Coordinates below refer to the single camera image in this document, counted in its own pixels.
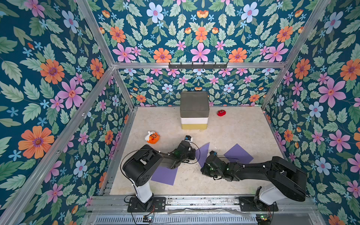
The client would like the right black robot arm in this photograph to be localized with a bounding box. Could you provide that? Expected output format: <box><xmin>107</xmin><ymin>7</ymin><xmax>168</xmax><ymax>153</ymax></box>
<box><xmin>201</xmin><ymin>151</ymin><xmax>307</xmax><ymax>207</ymax></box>

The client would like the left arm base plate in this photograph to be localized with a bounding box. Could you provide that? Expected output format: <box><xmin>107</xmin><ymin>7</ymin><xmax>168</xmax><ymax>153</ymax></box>
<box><xmin>127</xmin><ymin>196</ymin><xmax>167</xmax><ymax>213</ymax></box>

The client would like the white ventilation grille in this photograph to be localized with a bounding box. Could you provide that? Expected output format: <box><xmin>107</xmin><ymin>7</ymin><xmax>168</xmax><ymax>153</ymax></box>
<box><xmin>94</xmin><ymin>214</ymin><xmax>257</xmax><ymax>225</ymax></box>

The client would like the small red toy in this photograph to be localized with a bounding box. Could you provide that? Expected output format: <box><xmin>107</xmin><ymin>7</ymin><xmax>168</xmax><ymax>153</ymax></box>
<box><xmin>217</xmin><ymin>110</ymin><xmax>226</xmax><ymax>117</ymax></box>

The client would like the grey wall hook rail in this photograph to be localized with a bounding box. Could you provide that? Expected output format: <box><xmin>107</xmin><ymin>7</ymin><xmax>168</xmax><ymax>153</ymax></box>
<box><xmin>168</xmin><ymin>62</ymin><xmax>228</xmax><ymax>70</ymax></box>

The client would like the purple paper square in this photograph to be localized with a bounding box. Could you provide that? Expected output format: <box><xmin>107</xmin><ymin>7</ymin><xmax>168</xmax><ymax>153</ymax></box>
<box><xmin>151</xmin><ymin>166</ymin><xmax>178</xmax><ymax>186</ymax></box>
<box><xmin>224</xmin><ymin>144</ymin><xmax>254</xmax><ymax>164</ymax></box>
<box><xmin>196</xmin><ymin>143</ymin><xmax>210</xmax><ymax>168</ymax></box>

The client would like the grey white yellow stacked box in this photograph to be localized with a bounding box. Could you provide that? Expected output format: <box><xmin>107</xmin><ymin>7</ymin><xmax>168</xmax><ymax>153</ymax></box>
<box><xmin>180</xmin><ymin>91</ymin><xmax>210</xmax><ymax>130</ymax></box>

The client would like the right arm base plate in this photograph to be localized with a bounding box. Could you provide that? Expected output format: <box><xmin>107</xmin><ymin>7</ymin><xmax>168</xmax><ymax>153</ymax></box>
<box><xmin>238</xmin><ymin>196</ymin><xmax>278</xmax><ymax>212</ymax></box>

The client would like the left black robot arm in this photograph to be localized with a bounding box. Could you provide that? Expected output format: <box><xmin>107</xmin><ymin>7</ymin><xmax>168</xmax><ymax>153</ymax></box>
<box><xmin>121</xmin><ymin>140</ymin><xmax>196</xmax><ymax>206</ymax></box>

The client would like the orange tiger plush toy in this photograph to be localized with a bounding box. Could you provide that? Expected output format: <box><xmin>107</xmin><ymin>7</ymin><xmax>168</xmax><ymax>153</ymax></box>
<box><xmin>144</xmin><ymin>131</ymin><xmax>160</xmax><ymax>144</ymax></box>

